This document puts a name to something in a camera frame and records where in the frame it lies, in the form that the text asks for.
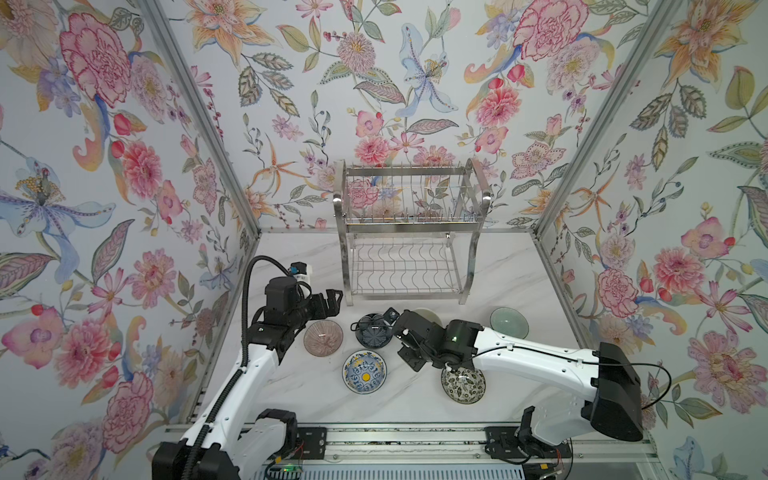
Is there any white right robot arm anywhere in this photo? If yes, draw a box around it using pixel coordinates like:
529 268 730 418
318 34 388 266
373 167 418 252
384 308 644 447

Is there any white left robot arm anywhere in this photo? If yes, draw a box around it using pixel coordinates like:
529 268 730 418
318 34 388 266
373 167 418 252
151 276 343 479

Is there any dark petal pattern bowl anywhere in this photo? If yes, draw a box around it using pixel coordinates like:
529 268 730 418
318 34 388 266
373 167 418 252
350 313 393 349

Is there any cream white bowl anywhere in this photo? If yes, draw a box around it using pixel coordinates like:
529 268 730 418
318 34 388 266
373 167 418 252
413 308 443 327

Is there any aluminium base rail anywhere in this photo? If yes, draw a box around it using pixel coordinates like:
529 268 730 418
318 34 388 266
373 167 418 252
298 423 659 465

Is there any pink striped bowl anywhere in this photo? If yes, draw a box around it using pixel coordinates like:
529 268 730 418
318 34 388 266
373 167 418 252
303 320 344 357

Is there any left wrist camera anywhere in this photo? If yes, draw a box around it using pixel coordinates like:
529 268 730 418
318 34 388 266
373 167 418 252
289 261 313 284

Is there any black white floral bowl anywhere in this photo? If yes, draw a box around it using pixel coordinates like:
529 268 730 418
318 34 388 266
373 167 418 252
441 367 487 405

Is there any stainless steel dish rack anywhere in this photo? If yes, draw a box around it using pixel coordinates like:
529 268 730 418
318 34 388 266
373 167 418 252
332 159 493 304

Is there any pale green bowl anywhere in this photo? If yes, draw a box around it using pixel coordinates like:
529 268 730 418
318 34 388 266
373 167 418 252
490 307 530 339

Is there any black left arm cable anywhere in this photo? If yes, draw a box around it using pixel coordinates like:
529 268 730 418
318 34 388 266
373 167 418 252
179 255 292 480

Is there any blue yellow patterned bowl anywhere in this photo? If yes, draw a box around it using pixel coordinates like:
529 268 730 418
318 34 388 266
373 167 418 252
342 350 387 395

